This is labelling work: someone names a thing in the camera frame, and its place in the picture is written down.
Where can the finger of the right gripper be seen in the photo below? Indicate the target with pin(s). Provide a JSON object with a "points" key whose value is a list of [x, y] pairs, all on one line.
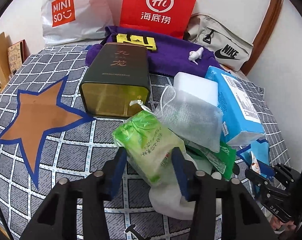
{"points": [[257, 180], [262, 169]]}

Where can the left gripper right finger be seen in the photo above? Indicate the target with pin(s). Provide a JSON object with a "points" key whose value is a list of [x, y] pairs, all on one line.
{"points": [[241, 215]]}

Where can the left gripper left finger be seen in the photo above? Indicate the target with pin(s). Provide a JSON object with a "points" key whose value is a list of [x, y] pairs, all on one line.
{"points": [[55, 218]]}

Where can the green white wipes pack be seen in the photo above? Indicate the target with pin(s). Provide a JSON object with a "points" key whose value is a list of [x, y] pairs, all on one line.
{"points": [[149, 146]]}

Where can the person right hand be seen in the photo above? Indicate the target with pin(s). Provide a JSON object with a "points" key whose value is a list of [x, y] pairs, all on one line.
{"points": [[279, 226]]}

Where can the green sachet pack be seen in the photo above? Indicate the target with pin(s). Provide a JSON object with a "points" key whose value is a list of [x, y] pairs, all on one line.
{"points": [[222, 161]]}

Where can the blue tissue pack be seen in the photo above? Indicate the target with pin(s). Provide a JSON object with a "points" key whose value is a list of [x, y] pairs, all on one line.
{"points": [[241, 123]]}

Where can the grey checkered bed sheet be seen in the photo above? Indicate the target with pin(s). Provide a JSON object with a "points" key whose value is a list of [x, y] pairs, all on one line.
{"points": [[72, 154]]}

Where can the white sponge block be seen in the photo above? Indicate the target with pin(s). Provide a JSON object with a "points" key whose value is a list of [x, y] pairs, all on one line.
{"points": [[200, 87]]}

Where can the brown star cardboard mat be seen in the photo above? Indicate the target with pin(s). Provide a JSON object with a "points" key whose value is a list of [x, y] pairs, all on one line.
{"points": [[40, 114]]}

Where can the grey Nike bag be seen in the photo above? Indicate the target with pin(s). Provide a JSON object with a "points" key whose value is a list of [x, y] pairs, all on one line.
{"points": [[228, 48]]}

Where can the purple towel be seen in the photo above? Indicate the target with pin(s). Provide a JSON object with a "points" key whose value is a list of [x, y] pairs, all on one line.
{"points": [[170, 57]]}

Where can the dark green tea tin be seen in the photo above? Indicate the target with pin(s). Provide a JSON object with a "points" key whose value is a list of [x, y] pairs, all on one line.
{"points": [[118, 75]]}

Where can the wooden headboard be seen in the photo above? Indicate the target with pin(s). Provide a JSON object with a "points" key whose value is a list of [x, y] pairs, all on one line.
{"points": [[4, 66]]}

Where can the yellow black Adidas pouch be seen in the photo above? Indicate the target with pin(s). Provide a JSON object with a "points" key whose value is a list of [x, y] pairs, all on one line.
{"points": [[147, 42]]}

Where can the brown book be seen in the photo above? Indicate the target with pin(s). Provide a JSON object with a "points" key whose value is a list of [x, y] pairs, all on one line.
{"points": [[16, 54]]}

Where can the red Haidilao paper bag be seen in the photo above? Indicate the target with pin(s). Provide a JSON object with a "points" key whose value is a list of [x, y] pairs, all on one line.
{"points": [[168, 17]]}

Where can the white Miniso plastic bag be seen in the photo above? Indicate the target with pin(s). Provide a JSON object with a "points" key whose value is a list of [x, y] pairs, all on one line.
{"points": [[68, 21]]}

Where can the mesh drawstring pouch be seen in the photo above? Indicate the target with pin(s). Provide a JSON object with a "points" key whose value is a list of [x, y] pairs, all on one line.
{"points": [[190, 117]]}

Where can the brown wooden door frame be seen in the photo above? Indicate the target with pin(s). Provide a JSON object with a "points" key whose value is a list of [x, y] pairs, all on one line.
{"points": [[264, 34]]}

